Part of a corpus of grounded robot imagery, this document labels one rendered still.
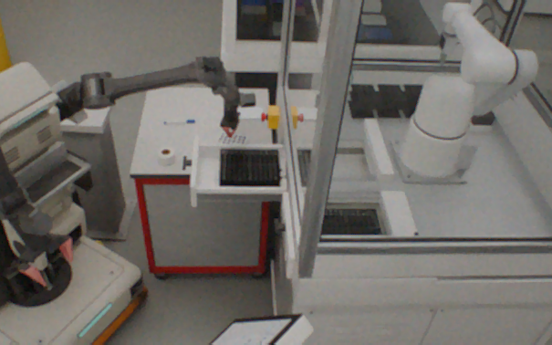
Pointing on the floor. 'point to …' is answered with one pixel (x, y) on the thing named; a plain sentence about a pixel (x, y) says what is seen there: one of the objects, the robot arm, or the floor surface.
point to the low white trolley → (192, 248)
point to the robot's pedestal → (99, 169)
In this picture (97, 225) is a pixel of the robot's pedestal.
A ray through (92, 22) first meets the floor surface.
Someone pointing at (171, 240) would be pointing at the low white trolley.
